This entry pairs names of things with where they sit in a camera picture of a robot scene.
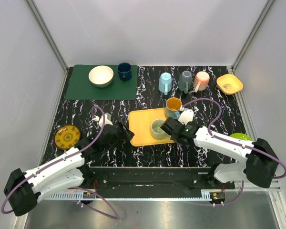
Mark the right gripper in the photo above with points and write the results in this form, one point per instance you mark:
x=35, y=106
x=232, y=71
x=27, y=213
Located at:
x=172, y=138

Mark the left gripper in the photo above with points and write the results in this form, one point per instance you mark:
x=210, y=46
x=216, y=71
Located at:
x=122, y=130

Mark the grey-blue faceted mug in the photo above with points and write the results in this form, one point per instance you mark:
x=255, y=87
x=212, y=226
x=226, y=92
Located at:
x=185, y=81

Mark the light blue faceted mug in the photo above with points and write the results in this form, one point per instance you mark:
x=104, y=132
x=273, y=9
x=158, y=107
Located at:
x=165, y=83

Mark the pink mug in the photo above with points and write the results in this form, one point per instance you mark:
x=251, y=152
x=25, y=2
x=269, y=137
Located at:
x=201, y=81

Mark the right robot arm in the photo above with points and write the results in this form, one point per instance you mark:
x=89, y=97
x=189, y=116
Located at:
x=255, y=161

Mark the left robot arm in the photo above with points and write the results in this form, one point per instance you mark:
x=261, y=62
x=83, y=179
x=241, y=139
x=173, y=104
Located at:
x=24, y=190

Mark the pale green mug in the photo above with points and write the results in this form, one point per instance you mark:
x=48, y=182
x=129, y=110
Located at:
x=156, y=131

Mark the orange-inside blue floral mug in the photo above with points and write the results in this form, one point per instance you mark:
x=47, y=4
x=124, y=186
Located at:
x=172, y=108

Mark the dark blue mug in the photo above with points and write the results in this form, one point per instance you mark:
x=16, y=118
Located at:
x=124, y=71

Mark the yellow plastic tray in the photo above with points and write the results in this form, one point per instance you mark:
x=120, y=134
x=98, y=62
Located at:
x=140, y=122

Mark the lime green plate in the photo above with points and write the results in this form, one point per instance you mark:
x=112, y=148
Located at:
x=241, y=136

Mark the yellow patterned saucer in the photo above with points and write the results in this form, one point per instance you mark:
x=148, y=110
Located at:
x=67, y=136

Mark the white bowl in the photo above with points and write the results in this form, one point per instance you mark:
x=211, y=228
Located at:
x=101, y=76

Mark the yellow square dish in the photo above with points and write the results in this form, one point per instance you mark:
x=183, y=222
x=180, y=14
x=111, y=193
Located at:
x=229, y=84

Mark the dark green mat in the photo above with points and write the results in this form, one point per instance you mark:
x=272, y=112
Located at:
x=80, y=87

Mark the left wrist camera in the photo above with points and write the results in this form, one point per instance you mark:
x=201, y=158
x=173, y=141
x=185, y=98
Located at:
x=106, y=120

